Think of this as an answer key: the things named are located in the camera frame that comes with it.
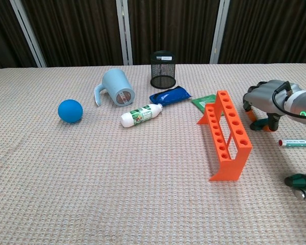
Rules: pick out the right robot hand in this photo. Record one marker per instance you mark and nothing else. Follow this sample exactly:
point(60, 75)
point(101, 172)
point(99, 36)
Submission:
point(264, 95)

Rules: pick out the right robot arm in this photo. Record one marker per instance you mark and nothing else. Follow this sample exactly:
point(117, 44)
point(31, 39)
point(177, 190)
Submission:
point(304, 104)

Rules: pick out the white green marker pen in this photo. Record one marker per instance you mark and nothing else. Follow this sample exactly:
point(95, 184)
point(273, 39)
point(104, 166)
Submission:
point(298, 143)

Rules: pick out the orange tube rack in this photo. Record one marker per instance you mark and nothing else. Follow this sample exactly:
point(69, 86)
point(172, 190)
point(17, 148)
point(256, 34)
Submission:
point(235, 153)

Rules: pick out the dark curtain panel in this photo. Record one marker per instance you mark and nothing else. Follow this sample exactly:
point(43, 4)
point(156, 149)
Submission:
point(270, 30)
point(74, 30)
point(171, 25)
point(2, 30)

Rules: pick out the green foil packet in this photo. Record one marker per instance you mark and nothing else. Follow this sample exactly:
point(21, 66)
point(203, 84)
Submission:
point(199, 102)

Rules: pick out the blue snack pouch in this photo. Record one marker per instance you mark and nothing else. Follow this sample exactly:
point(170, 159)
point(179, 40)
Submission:
point(171, 95)

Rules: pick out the black mesh pen holder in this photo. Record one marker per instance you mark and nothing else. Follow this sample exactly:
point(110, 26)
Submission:
point(163, 74)

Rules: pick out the white bottle green label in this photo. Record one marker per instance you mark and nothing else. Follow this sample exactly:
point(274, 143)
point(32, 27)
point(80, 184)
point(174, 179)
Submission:
point(139, 116)

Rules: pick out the light blue mug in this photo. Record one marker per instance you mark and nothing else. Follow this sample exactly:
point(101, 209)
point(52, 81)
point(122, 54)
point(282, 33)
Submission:
point(116, 83)

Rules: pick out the beige woven tablecloth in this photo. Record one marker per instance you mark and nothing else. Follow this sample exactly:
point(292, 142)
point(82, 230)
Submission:
point(117, 178)

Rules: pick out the blue ball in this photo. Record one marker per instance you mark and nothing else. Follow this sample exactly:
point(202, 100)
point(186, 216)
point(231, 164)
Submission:
point(70, 111)

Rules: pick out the grey divider post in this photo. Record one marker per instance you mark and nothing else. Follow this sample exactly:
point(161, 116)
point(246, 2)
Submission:
point(28, 33)
point(219, 30)
point(124, 30)

